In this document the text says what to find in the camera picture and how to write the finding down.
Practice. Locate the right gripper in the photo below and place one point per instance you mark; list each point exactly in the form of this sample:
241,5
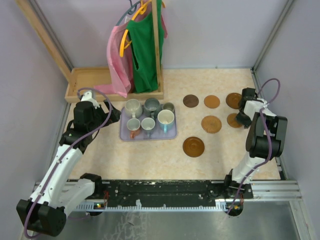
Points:
246,123

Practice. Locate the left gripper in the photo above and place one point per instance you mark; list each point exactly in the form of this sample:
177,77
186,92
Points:
115,115

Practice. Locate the light blue mug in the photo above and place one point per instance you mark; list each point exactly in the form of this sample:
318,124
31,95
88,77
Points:
166,119

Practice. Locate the brown grooved coaster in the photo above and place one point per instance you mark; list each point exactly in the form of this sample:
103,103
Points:
233,99
193,146

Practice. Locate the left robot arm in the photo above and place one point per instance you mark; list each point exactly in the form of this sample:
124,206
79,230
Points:
48,207

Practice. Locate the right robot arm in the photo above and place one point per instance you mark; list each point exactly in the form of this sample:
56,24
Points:
265,140

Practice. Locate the light bamboo coaster right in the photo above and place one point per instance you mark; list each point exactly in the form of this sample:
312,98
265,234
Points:
231,120

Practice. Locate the light wood coaster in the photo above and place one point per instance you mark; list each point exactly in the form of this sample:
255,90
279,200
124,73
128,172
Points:
212,101

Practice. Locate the woven rattan coaster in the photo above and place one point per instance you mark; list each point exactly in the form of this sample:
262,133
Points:
211,124

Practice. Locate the dark walnut coaster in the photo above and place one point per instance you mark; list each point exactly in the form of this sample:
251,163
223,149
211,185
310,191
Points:
190,101

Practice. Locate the small olive green cup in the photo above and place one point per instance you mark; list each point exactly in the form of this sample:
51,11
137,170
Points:
168,106

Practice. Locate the white speckled mug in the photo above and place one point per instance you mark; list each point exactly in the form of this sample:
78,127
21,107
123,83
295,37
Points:
133,108

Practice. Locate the orange printed mug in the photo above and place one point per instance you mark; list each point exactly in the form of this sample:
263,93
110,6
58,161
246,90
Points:
134,127

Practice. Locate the grey blue printed mug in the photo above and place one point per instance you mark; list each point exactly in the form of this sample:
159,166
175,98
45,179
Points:
148,124

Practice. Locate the wooden rack base tray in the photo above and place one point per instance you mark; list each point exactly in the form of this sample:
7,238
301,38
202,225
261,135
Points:
88,77

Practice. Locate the dark green speckled mug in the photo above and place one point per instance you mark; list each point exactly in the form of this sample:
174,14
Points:
151,108

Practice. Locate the pink shirt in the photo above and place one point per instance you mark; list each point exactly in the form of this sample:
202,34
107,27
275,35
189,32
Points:
121,68

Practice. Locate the lavender plastic tray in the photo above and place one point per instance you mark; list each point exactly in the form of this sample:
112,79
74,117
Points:
156,134

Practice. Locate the yellow hanger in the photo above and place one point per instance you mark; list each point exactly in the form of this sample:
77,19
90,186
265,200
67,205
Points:
140,14

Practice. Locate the green tank top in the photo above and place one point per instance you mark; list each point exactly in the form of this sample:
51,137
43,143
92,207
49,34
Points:
143,54

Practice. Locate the grey blue hanger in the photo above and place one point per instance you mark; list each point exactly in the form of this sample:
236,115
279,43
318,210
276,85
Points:
130,11

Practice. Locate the leaning wooden beam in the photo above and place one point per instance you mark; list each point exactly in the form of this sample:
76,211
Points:
39,22

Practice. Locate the wooden rack post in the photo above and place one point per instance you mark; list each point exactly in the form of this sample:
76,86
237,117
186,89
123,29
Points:
156,42

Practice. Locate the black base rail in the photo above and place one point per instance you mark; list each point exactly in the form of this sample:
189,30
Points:
169,193

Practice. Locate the aluminium frame rail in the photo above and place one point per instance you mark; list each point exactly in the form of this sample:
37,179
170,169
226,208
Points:
263,191

